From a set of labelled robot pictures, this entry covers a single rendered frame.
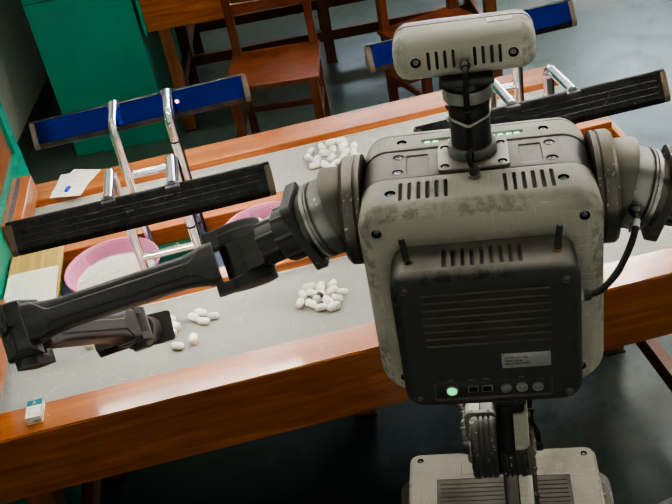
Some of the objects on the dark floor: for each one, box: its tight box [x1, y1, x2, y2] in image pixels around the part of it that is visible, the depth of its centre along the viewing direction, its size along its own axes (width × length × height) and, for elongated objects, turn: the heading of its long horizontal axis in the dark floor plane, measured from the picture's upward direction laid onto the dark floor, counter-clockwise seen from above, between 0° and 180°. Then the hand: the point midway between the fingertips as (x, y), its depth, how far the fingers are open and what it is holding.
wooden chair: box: [220, 0, 332, 138], centre depth 434 cm, size 44×44×91 cm
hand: (156, 330), depth 208 cm, fingers closed
